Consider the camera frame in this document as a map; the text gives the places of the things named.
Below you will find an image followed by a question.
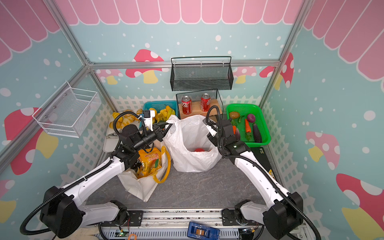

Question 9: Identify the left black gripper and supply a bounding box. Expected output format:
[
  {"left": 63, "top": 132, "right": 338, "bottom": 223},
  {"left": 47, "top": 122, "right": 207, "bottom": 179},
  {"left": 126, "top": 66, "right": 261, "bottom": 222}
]
[{"left": 132, "top": 121, "right": 173, "bottom": 152}]

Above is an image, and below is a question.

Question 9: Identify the orange yellow snack bag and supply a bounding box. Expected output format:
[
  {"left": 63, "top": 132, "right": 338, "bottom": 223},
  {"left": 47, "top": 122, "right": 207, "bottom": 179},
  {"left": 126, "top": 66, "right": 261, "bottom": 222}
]
[{"left": 136, "top": 148, "right": 163, "bottom": 179}]

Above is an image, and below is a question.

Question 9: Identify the white plastic grocery bag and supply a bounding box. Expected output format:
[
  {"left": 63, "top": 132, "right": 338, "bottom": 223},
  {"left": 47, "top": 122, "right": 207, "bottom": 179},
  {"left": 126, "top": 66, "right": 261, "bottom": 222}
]
[{"left": 164, "top": 115, "right": 222, "bottom": 173}]

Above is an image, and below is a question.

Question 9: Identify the cream canvas tote bag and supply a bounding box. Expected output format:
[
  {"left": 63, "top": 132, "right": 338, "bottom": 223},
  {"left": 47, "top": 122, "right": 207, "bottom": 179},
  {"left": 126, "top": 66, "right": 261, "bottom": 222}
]
[{"left": 118, "top": 144, "right": 172, "bottom": 202}]

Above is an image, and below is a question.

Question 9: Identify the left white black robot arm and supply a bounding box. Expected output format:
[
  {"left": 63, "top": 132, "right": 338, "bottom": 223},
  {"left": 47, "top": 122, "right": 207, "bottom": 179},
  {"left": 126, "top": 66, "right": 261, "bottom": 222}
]
[{"left": 20, "top": 111, "right": 172, "bottom": 239}]

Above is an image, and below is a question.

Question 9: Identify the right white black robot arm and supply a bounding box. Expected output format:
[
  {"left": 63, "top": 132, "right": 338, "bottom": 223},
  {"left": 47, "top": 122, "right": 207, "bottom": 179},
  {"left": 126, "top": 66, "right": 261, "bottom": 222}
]
[{"left": 203, "top": 113, "right": 322, "bottom": 240}]

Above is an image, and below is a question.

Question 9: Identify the orange carrot toy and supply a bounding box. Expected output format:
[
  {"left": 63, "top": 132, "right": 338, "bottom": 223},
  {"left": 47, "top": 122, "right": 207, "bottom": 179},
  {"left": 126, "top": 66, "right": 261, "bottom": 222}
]
[{"left": 245, "top": 119, "right": 252, "bottom": 134}]

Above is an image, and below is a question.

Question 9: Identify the brown potato toy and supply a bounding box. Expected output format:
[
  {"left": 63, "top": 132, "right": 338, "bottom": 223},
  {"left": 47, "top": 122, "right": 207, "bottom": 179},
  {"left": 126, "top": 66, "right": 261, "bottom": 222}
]
[{"left": 229, "top": 111, "right": 241, "bottom": 120}]

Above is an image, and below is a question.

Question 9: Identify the green plastic vegetable basket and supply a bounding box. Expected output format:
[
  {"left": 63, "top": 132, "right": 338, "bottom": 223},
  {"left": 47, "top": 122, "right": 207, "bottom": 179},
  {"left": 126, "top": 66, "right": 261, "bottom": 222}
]
[{"left": 226, "top": 104, "right": 271, "bottom": 148}]

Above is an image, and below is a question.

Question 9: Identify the dark eggplant toy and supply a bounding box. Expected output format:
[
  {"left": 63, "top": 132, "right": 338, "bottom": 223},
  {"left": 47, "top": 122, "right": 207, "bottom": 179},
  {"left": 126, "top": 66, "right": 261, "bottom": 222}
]
[{"left": 253, "top": 124, "right": 263, "bottom": 143}]

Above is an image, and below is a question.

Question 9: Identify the purple onion toy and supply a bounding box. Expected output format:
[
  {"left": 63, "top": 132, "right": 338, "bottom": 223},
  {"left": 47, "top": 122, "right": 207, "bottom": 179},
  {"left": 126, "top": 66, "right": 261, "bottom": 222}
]
[{"left": 247, "top": 114, "right": 256, "bottom": 124}]

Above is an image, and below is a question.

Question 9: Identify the black flat box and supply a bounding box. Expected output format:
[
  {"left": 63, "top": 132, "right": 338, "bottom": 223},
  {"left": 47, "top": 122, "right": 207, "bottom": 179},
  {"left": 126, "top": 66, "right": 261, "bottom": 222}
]
[{"left": 251, "top": 147, "right": 276, "bottom": 180}]

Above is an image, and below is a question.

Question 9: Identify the teal plastic fruit basket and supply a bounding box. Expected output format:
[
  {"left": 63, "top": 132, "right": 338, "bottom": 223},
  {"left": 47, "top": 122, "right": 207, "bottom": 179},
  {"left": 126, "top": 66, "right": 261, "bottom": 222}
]
[{"left": 137, "top": 101, "right": 179, "bottom": 125}]

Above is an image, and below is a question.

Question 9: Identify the right red soda can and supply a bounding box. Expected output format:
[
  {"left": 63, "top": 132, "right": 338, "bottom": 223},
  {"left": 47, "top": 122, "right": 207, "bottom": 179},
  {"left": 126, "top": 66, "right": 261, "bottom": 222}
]
[{"left": 201, "top": 93, "right": 211, "bottom": 112}]

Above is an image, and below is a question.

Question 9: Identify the red soda can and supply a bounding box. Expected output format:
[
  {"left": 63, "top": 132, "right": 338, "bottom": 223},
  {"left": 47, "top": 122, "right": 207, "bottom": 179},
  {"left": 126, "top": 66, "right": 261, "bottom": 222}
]
[
  {"left": 182, "top": 96, "right": 192, "bottom": 115},
  {"left": 201, "top": 93, "right": 211, "bottom": 112}
]

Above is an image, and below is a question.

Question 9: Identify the left red soda can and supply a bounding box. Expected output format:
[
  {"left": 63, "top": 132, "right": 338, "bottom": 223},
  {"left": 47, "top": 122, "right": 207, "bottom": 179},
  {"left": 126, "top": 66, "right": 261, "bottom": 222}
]
[{"left": 182, "top": 96, "right": 192, "bottom": 115}]

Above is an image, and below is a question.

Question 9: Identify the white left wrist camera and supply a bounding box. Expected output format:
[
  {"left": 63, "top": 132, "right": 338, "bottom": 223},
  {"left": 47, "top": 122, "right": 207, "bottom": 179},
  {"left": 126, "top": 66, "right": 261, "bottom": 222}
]
[{"left": 142, "top": 110, "right": 156, "bottom": 131}]

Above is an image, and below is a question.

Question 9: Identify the black wire wooden shelf rack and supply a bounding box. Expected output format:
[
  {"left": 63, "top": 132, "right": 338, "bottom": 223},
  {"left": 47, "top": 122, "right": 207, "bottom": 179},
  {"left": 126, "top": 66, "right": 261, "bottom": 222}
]
[{"left": 176, "top": 89, "right": 224, "bottom": 119}]

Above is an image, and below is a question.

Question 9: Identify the black wire wall basket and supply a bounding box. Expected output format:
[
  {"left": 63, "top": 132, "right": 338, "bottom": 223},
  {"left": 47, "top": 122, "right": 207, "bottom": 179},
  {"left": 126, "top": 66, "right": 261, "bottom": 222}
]
[{"left": 170, "top": 56, "right": 234, "bottom": 92}]

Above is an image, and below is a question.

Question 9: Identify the white wire wall basket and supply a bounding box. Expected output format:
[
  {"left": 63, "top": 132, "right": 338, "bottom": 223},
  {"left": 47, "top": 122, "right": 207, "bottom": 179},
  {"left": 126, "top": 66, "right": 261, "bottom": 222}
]
[{"left": 32, "top": 82, "right": 102, "bottom": 138}]

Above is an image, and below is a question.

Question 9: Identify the blue device on rail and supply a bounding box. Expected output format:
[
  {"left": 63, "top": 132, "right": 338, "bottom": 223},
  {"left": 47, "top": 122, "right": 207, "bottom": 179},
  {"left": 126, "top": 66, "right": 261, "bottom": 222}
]
[{"left": 187, "top": 222, "right": 221, "bottom": 240}]

